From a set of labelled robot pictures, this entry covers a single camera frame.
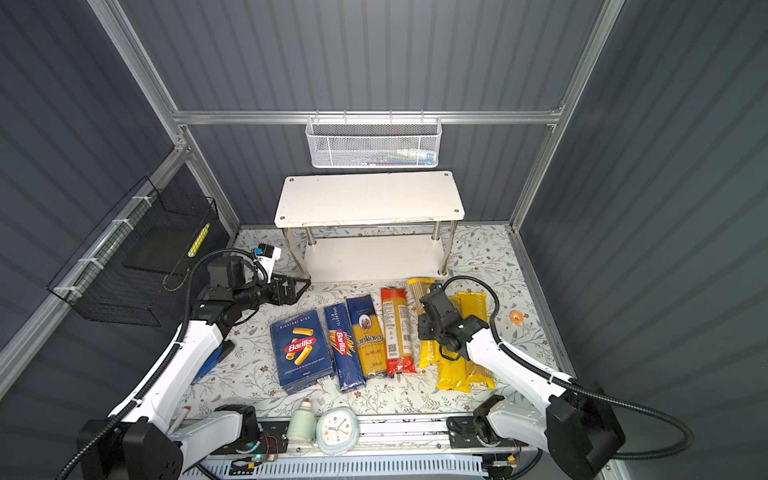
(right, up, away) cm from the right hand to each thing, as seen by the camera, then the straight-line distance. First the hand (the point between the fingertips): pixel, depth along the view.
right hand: (429, 324), depth 85 cm
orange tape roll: (+29, 0, +8) cm, 30 cm away
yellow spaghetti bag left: (+7, -13, -5) cm, 15 cm away
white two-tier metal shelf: (-17, +27, -8) cm, 33 cm away
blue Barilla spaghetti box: (-24, -9, -1) cm, 26 cm away
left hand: (-36, +13, -6) cm, 39 cm away
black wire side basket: (-72, +17, -13) cm, 76 cm away
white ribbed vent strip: (-23, -31, -15) cm, 41 cm away
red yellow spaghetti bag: (-9, -3, +4) cm, 10 cm away
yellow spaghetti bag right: (+11, -14, -5) cm, 18 cm away
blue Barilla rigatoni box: (-36, -7, -5) cm, 37 cm away
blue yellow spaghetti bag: (-18, -4, +4) cm, 19 cm away
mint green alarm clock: (-24, -23, -13) cm, 36 cm away
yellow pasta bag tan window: (-1, -6, -7) cm, 9 cm away
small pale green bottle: (-32, -20, -16) cm, 41 cm away
